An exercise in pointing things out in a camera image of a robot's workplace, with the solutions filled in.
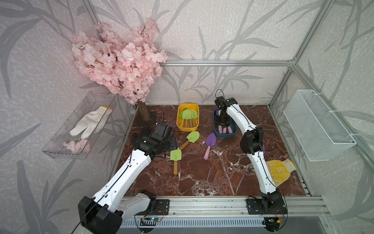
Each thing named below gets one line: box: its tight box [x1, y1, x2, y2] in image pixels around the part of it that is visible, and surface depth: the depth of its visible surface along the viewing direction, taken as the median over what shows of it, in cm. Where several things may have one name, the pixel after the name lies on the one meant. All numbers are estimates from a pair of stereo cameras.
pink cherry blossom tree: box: [70, 18, 168, 122], surface depth 73 cm
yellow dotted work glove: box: [265, 158, 298, 188], surface depth 88 cm
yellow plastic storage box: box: [176, 102, 200, 133], surface depth 107 cm
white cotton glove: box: [69, 106, 113, 139], surface depth 68 cm
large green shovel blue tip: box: [179, 108, 187, 128], surface depth 111 cm
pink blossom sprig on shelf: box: [62, 138, 91, 155], surface depth 60 cm
